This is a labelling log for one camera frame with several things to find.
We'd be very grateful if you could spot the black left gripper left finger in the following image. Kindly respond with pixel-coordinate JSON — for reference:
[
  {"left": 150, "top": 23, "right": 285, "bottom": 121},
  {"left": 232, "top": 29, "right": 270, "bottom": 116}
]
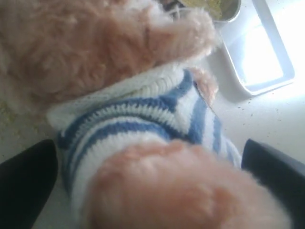
[{"left": 0, "top": 139, "right": 58, "bottom": 229}]

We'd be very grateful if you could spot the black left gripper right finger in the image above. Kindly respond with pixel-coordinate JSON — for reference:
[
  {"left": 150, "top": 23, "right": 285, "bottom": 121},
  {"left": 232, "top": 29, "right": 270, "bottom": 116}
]
[{"left": 242, "top": 139, "right": 305, "bottom": 229}]

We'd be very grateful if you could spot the brown teddy bear striped sweater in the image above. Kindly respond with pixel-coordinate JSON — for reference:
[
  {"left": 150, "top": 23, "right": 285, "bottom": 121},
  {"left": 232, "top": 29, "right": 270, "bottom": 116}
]
[{"left": 0, "top": 0, "right": 293, "bottom": 229}]

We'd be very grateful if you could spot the white plastic tray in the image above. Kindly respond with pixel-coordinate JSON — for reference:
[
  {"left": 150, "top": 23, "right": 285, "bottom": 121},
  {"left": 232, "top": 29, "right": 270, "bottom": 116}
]
[{"left": 215, "top": 0, "right": 295, "bottom": 98}]

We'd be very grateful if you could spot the steel bowl of millet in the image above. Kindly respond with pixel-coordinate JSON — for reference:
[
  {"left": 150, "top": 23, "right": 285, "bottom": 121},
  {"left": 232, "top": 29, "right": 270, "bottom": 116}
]
[{"left": 160, "top": 0, "right": 241, "bottom": 23}]

